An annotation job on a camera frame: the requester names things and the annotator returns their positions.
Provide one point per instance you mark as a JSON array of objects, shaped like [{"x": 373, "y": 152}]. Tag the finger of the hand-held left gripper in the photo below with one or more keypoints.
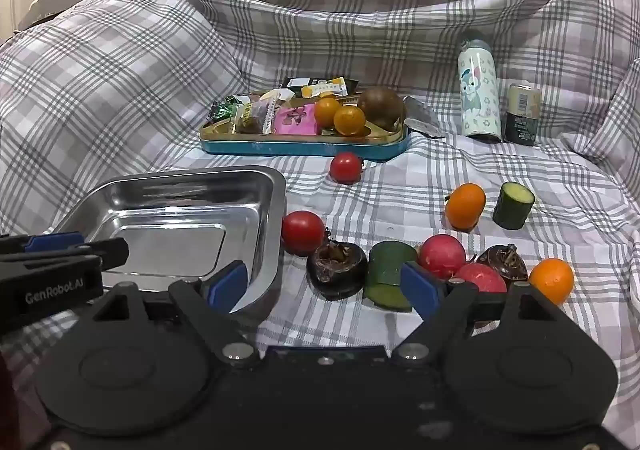
[
  {"x": 112, "y": 252},
  {"x": 50, "y": 241}
]

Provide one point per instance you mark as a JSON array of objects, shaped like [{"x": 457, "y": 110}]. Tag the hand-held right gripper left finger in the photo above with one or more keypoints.
[{"x": 227, "y": 287}]

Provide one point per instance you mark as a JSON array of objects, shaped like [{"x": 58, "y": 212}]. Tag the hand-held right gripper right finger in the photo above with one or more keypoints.
[{"x": 420, "y": 290}]

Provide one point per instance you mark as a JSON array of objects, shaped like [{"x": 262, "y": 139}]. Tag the red radish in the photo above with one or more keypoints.
[
  {"x": 482, "y": 277},
  {"x": 442, "y": 255}
]

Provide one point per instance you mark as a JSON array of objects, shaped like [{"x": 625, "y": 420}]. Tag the green cucumber piece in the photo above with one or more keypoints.
[
  {"x": 512, "y": 205},
  {"x": 385, "y": 265}
]

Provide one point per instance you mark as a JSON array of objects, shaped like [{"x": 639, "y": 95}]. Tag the stainless steel tray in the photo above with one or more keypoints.
[{"x": 165, "y": 210}]

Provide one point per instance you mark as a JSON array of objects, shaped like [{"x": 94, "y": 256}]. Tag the red cherry tomato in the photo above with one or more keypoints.
[
  {"x": 302, "y": 232},
  {"x": 345, "y": 167}
]

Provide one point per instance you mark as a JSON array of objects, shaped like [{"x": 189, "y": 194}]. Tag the small orange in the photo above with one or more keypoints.
[
  {"x": 551, "y": 280},
  {"x": 466, "y": 205}
]

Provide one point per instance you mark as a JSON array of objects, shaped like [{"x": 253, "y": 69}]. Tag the blue and gold tin tray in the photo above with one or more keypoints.
[{"x": 300, "y": 147}]

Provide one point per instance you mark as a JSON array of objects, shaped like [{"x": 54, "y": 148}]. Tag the silver foil packet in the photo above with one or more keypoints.
[{"x": 420, "y": 117}]

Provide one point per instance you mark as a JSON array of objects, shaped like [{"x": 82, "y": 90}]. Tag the plaid blanket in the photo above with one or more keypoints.
[{"x": 150, "y": 80}]

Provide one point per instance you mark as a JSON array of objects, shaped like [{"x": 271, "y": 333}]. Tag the green foil candy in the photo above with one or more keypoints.
[{"x": 222, "y": 110}]

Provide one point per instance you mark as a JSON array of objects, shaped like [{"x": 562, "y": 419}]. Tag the pink snack packet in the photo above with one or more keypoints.
[{"x": 295, "y": 122}]

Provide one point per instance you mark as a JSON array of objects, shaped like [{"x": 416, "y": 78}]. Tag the yellow cherry tomato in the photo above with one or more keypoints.
[
  {"x": 327, "y": 111},
  {"x": 349, "y": 120}
]

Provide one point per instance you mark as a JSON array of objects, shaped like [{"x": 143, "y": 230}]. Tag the brown kiwi fruit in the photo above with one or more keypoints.
[{"x": 381, "y": 107}]

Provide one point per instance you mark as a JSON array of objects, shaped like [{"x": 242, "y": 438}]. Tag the white wrapped pastry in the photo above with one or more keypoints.
[{"x": 277, "y": 94}]

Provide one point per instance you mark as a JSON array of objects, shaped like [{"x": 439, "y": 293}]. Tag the dark green drink can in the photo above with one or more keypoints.
[{"x": 522, "y": 114}]

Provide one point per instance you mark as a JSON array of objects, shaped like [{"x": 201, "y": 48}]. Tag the cartoon print thermos bottle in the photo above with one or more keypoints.
[{"x": 477, "y": 87}]

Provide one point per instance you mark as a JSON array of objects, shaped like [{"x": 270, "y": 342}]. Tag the black snack packet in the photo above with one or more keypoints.
[{"x": 300, "y": 82}]

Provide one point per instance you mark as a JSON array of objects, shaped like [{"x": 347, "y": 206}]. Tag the yellow snack packet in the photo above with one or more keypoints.
[{"x": 327, "y": 87}]

